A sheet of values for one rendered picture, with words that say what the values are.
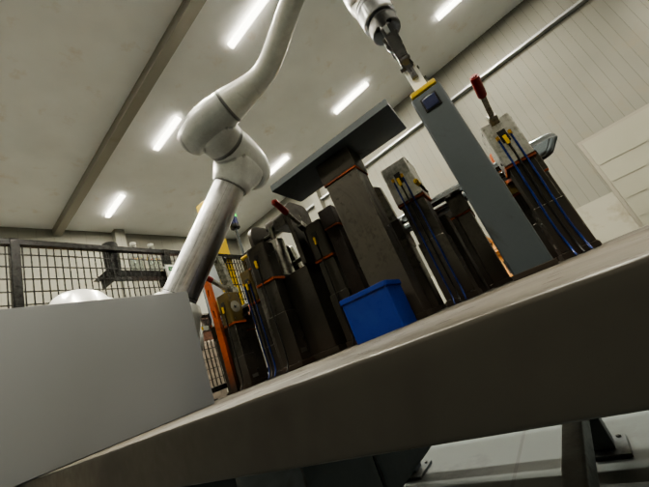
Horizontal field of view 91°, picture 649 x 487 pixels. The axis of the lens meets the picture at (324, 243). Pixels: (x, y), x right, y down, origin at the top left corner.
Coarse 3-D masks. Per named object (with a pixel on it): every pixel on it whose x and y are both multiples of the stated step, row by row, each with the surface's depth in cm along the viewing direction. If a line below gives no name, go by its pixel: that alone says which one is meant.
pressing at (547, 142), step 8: (544, 136) 82; (552, 136) 82; (536, 144) 83; (544, 144) 88; (552, 144) 90; (544, 152) 94; (552, 152) 94; (496, 168) 92; (504, 176) 101; (448, 192) 93; (456, 192) 98; (464, 192) 101; (440, 200) 100; (440, 208) 108; (448, 208) 110; (400, 216) 100; (408, 224) 111; (248, 312) 146
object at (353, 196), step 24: (336, 168) 81; (360, 168) 81; (336, 192) 80; (360, 192) 77; (360, 216) 76; (384, 216) 78; (360, 240) 76; (384, 240) 73; (360, 264) 75; (384, 264) 72; (408, 264) 74; (408, 288) 69; (432, 312) 70
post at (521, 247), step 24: (432, 120) 70; (456, 120) 67; (456, 144) 67; (456, 168) 66; (480, 168) 64; (480, 192) 64; (504, 192) 61; (480, 216) 63; (504, 216) 61; (504, 240) 61; (528, 240) 59; (528, 264) 58; (552, 264) 56
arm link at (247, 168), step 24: (240, 144) 98; (216, 168) 100; (240, 168) 99; (264, 168) 107; (216, 192) 98; (240, 192) 102; (216, 216) 96; (192, 240) 93; (216, 240) 96; (192, 264) 91; (168, 288) 89; (192, 288) 91; (192, 312) 88
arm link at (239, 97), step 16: (288, 0) 76; (304, 0) 77; (288, 16) 78; (272, 32) 81; (288, 32) 81; (272, 48) 83; (256, 64) 87; (272, 64) 86; (240, 80) 88; (256, 80) 88; (272, 80) 90; (224, 96) 88; (240, 96) 89; (256, 96) 91; (240, 112) 91
